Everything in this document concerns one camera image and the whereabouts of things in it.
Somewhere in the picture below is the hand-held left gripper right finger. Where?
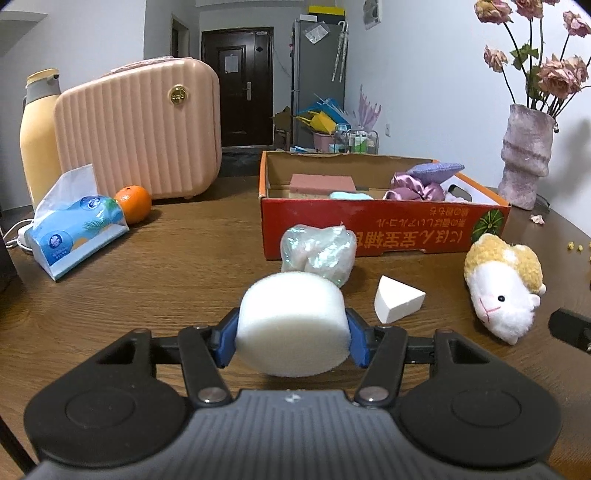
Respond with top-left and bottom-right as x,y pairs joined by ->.
345,308 -> 504,409

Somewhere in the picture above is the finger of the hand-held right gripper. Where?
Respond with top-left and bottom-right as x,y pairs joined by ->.
549,308 -> 591,354

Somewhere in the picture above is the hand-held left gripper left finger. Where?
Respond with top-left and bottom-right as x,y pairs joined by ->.
88,308 -> 241,408

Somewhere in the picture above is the white round sponge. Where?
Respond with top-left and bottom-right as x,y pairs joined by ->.
235,271 -> 352,377

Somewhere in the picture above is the orange cardboard box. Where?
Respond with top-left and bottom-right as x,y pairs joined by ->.
259,150 -> 512,261

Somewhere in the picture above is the white wedge sponge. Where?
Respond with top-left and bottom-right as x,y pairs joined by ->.
374,275 -> 426,325

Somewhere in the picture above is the hamster plush toy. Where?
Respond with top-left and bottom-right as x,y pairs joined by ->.
464,233 -> 547,345

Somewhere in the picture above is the iridescent plastic bag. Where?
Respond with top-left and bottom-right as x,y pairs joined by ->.
280,224 -> 358,289

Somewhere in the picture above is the pink rectangular sponge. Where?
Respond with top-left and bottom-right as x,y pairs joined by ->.
290,173 -> 357,195

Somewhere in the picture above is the purple satin scrunchie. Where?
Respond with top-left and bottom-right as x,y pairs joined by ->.
383,172 -> 446,202

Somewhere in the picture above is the orange fruit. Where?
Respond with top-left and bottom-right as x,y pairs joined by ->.
115,185 -> 153,225

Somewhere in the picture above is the blue tissue pack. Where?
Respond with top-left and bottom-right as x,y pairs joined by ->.
24,164 -> 131,282

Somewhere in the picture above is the purple star cushion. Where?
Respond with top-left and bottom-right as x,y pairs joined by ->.
405,161 -> 465,185

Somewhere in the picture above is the metal trolley rack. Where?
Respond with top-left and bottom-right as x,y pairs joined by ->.
330,124 -> 380,154

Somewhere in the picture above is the open brown cardboard box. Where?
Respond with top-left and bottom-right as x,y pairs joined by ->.
272,107 -> 293,151

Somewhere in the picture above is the blue yellow plastic items pile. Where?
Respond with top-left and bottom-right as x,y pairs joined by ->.
295,95 -> 352,134

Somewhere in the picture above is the pink ribbed suitcase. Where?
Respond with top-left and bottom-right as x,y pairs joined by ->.
54,56 -> 223,200

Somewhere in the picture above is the black device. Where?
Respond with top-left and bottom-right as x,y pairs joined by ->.
0,242 -> 20,296

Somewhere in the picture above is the dark brown door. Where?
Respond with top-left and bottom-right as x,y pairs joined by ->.
202,27 -> 274,147

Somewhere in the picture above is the dried pink flower bouquet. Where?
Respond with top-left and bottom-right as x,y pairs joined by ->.
474,0 -> 591,132

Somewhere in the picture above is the grey refrigerator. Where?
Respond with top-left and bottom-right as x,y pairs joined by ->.
291,16 -> 350,148

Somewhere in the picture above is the yellow thermos bottle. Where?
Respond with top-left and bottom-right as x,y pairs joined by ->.
19,69 -> 63,210

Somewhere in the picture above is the folded white umbrella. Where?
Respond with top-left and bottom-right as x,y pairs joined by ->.
331,19 -> 348,84

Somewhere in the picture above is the white cable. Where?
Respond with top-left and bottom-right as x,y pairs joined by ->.
2,219 -> 35,254

